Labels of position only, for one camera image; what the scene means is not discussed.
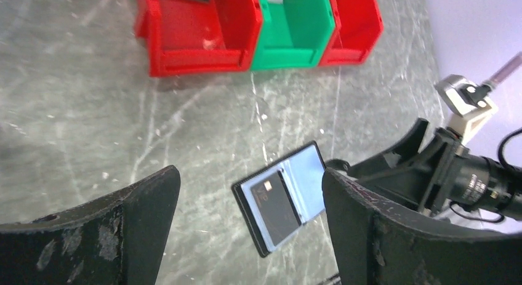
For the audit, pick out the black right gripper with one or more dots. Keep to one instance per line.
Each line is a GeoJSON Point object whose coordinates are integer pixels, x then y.
{"type": "Point", "coordinates": [443, 172]}

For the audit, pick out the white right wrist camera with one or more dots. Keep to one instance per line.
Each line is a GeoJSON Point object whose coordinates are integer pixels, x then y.
{"type": "Point", "coordinates": [469, 103]}

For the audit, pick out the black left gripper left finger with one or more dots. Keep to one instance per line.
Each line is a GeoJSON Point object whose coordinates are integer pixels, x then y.
{"type": "Point", "coordinates": [118, 238]}

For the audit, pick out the black VIP card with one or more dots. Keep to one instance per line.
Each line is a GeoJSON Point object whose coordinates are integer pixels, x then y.
{"type": "Point", "coordinates": [276, 208]}

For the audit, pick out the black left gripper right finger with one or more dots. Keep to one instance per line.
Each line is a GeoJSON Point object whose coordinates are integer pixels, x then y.
{"type": "Point", "coordinates": [377, 241]}

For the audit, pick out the green plastic bin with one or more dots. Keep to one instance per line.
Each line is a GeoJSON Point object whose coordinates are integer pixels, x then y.
{"type": "Point", "coordinates": [294, 34]}

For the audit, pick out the black leather card holder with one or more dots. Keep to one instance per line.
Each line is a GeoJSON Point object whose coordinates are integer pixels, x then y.
{"type": "Point", "coordinates": [303, 170]}

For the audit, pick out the red plastic bin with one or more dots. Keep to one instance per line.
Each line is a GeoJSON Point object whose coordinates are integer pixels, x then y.
{"type": "Point", "coordinates": [358, 26]}
{"type": "Point", "coordinates": [195, 36]}

